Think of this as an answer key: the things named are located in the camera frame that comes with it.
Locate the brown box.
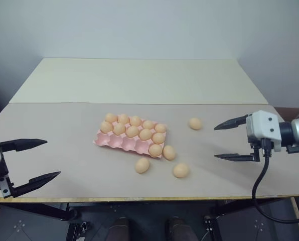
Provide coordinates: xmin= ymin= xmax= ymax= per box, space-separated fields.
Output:
xmin=274 ymin=107 xmax=299 ymax=124

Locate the light wooden strip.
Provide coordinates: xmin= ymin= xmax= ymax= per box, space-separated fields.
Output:
xmin=289 ymin=196 xmax=299 ymax=241

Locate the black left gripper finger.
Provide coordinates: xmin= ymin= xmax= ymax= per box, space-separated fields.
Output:
xmin=8 ymin=171 xmax=62 ymax=198
xmin=0 ymin=138 xmax=48 ymax=166

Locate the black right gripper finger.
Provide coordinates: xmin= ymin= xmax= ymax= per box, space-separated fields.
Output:
xmin=213 ymin=113 xmax=253 ymax=131
xmin=214 ymin=147 xmax=261 ymax=163

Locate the pink egg tray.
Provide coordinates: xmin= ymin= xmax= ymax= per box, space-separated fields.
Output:
xmin=92 ymin=113 xmax=169 ymax=160

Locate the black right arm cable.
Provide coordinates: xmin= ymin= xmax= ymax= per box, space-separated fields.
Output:
xmin=251 ymin=138 xmax=299 ymax=224

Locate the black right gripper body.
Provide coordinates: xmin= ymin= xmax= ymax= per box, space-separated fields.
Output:
xmin=247 ymin=138 xmax=265 ymax=153

